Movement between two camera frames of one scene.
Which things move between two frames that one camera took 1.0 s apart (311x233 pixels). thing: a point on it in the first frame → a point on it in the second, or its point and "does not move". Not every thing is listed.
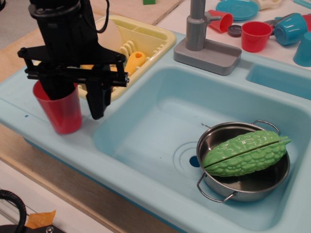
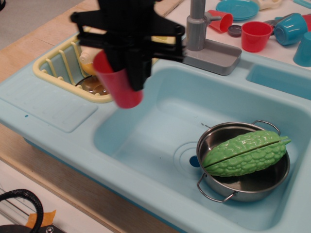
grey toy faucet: (195, 51) does not move
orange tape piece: (39, 220) does not move
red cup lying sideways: (224, 25) does not move
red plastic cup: (64, 112) → (117, 83)
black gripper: (68, 32) → (131, 34)
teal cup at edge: (302, 57) does not move
